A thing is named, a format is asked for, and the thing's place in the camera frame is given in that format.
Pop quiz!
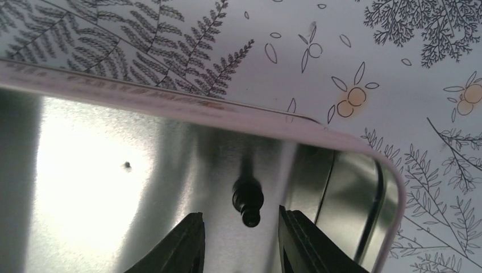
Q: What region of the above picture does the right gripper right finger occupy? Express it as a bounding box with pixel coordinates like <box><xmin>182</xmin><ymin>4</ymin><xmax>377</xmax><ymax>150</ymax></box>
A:
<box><xmin>279</xmin><ymin>205</ymin><xmax>367</xmax><ymax>273</ymax></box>

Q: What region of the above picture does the floral patterned table mat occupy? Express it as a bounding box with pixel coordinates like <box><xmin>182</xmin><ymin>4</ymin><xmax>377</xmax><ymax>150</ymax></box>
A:
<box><xmin>1</xmin><ymin>1</ymin><xmax>481</xmax><ymax>272</ymax></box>

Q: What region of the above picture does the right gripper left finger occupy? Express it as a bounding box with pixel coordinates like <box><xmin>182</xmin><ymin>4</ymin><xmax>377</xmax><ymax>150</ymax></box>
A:
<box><xmin>126</xmin><ymin>212</ymin><xmax>205</xmax><ymax>273</ymax></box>

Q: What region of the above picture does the black chess piece in tin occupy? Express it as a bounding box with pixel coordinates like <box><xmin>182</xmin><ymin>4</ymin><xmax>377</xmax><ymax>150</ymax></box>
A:
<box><xmin>232</xmin><ymin>177</ymin><xmax>264</xmax><ymax>228</ymax></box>

